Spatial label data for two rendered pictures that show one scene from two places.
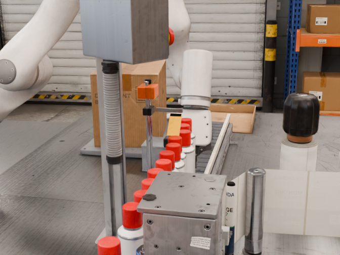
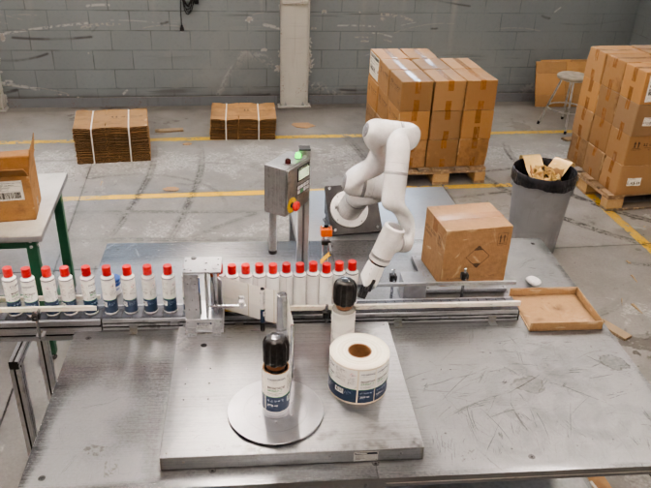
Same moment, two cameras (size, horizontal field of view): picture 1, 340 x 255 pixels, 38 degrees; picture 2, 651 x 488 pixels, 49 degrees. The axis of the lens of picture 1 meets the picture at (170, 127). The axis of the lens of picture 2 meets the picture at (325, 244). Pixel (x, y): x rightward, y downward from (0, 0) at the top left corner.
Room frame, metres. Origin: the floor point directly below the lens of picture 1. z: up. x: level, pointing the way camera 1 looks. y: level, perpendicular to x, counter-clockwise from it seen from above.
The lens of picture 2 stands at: (0.36, -2.27, 2.46)
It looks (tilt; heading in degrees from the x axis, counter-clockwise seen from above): 29 degrees down; 71
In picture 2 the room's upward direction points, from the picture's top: 2 degrees clockwise
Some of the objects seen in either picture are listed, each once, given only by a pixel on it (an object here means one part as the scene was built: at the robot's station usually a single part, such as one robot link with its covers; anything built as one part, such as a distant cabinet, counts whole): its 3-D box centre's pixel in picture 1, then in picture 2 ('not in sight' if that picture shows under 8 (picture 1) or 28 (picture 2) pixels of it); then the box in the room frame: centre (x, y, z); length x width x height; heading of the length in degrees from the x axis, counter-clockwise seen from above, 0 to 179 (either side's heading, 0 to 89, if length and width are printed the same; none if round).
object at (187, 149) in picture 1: (184, 170); (325, 286); (1.14, -0.03, 0.98); 0.05 x 0.05 x 0.20
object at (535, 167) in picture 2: not in sight; (546, 181); (3.33, 1.63, 0.50); 0.42 x 0.41 x 0.28; 171
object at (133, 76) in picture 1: (131, 101); (465, 243); (1.84, 0.14, 0.99); 0.30 x 0.24 x 0.27; 175
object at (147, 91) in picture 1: (161, 144); (325, 264); (1.15, 0.02, 1.05); 0.10 x 0.04 x 0.33; 77
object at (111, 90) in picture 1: (112, 113); (272, 228); (0.96, 0.12, 1.18); 0.04 x 0.04 x 0.21
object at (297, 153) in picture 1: (298, 154); (343, 316); (1.12, -0.31, 1.03); 0.09 x 0.09 x 0.30
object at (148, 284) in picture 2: not in sight; (148, 289); (0.48, 0.12, 0.98); 0.05 x 0.05 x 0.20
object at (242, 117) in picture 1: (223, 117); (554, 308); (2.07, -0.23, 0.85); 0.30 x 0.26 x 0.04; 167
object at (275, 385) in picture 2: not in sight; (275, 374); (0.80, -0.57, 1.04); 0.09 x 0.09 x 0.29
